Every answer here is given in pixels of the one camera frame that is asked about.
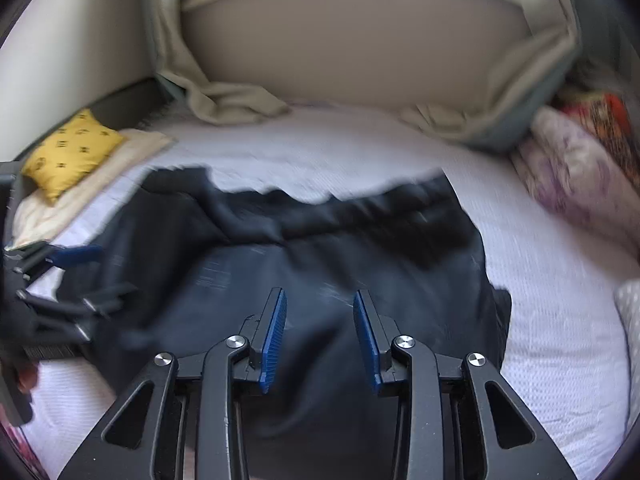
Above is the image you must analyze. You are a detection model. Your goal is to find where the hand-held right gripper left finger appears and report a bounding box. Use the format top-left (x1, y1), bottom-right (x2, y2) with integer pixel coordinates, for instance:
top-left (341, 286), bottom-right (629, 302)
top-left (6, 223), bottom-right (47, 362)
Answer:
top-left (57, 287), bottom-right (288, 480)

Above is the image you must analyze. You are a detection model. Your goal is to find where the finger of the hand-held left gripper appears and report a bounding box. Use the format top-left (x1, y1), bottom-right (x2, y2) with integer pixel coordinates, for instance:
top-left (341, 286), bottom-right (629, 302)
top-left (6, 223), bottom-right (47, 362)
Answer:
top-left (5, 242), bottom-right (104, 283)
top-left (17, 282), bottom-right (137, 342)

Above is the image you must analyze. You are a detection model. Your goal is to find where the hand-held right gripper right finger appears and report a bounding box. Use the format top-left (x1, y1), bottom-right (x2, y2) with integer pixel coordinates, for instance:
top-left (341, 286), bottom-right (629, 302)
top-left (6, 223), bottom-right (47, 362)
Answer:
top-left (352, 289), bottom-right (578, 480)

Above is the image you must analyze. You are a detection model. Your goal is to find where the dark navy jacket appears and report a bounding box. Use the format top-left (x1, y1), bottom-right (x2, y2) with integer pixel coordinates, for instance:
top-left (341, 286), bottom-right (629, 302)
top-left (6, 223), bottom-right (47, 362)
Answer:
top-left (87, 165), bottom-right (513, 480)

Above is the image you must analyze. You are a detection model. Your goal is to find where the person's left hand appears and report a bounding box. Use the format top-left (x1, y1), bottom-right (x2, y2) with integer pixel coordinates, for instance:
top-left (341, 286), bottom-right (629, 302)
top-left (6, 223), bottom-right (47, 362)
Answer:
top-left (0, 364), bottom-right (40, 395)

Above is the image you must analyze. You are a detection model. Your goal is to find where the yellow patterned pillow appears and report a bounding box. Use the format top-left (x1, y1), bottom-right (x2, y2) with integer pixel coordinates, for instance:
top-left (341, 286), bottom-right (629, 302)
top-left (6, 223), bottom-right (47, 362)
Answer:
top-left (21, 108), bottom-right (126, 206)

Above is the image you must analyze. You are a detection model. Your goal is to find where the cream towel blanket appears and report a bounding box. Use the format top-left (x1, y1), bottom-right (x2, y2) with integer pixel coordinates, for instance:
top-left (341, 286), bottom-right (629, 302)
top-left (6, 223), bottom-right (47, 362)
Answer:
top-left (12, 129), bottom-right (176, 251)

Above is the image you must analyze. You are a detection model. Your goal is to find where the bed with white quilted cover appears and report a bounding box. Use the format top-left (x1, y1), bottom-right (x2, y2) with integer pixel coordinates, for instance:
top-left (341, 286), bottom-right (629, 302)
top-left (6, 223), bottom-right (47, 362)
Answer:
top-left (0, 102), bottom-right (640, 480)

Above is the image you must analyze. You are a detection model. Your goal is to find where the dark bed headboard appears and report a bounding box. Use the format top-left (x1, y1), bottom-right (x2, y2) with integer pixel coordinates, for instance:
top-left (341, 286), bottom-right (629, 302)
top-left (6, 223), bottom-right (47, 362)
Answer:
top-left (0, 77), bottom-right (166, 211)

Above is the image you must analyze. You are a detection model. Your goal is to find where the beige curtain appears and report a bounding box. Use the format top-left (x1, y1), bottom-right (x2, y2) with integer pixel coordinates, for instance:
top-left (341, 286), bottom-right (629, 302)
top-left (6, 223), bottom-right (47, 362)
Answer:
top-left (400, 0), bottom-right (583, 153)
top-left (142, 0), bottom-right (291, 126)

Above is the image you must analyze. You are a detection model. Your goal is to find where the grey polka dot quilt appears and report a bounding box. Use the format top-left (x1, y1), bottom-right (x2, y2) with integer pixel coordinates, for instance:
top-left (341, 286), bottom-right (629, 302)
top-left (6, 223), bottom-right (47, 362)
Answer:
top-left (614, 280), bottom-right (640, 361)

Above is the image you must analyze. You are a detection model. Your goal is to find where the lilac floral folded quilt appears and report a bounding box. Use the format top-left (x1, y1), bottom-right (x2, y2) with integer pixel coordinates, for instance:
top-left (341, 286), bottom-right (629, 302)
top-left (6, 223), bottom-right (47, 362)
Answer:
top-left (510, 107), bottom-right (640, 241)

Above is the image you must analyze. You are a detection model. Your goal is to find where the orange patterned blanket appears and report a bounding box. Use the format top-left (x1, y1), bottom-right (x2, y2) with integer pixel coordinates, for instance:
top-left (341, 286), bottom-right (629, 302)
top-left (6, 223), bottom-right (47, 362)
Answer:
top-left (557, 90), bottom-right (640, 186)

